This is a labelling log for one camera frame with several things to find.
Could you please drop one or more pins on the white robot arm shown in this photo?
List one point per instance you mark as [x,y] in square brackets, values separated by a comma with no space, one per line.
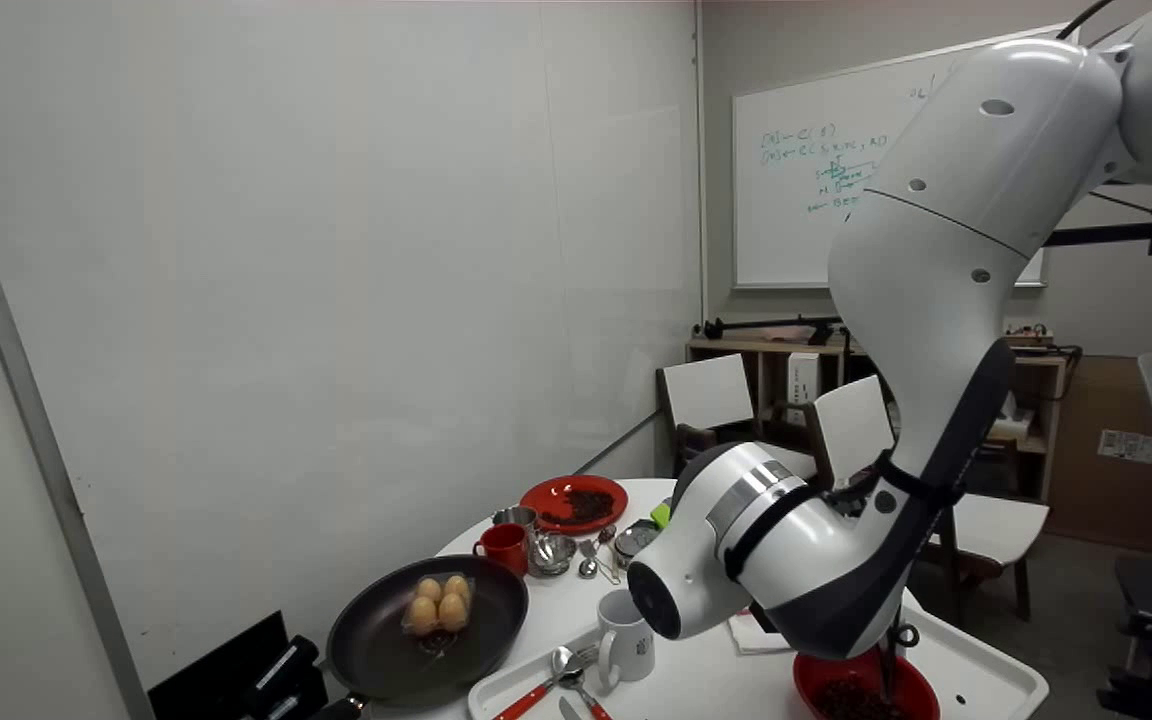
[923,274]

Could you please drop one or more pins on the small steel bowl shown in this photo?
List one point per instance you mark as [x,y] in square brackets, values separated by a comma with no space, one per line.
[549,555]

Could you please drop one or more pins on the red bowl near front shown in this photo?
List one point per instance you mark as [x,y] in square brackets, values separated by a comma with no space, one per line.
[874,685]

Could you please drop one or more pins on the left white chair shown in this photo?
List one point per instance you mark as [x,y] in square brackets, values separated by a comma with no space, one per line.
[712,421]

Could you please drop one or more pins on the white chair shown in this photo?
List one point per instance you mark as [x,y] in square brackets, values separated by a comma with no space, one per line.
[986,537]
[712,421]

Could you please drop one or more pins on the red plate far side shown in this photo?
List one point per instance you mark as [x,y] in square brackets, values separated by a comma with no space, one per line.
[575,505]

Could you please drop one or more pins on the green cup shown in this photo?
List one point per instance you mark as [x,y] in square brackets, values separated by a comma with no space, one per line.
[662,514]

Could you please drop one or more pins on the round metal tin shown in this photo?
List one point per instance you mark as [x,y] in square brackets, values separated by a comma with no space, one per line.
[634,540]

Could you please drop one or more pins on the red mug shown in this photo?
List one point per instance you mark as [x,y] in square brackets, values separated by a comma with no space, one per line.
[504,544]

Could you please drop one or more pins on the brown egg right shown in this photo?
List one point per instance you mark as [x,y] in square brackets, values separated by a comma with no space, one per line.
[454,612]

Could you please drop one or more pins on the brown egg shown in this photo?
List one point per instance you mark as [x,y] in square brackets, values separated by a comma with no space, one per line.
[420,619]
[454,612]

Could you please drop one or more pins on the right white chair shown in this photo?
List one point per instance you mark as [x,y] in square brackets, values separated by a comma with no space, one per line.
[986,537]

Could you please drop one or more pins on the white mug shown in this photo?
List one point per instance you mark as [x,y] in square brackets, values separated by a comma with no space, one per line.
[624,646]

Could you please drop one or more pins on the brown egg left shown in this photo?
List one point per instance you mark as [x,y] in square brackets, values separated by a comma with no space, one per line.
[420,619]

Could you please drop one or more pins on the black frying pan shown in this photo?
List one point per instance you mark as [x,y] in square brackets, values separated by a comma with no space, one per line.
[420,638]

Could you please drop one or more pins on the whiteboard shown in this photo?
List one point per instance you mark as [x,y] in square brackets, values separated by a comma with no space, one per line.
[800,157]

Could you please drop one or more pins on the white red striped cloth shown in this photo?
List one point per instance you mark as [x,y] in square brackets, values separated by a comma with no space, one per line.
[751,638]

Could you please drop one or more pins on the wooden shelf unit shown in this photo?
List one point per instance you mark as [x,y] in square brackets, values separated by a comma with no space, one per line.
[785,375]

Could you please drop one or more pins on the black camera stand bar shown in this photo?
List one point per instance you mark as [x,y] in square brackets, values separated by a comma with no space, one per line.
[808,328]

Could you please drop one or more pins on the red handled spoon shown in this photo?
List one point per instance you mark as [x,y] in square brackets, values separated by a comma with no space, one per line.
[556,664]

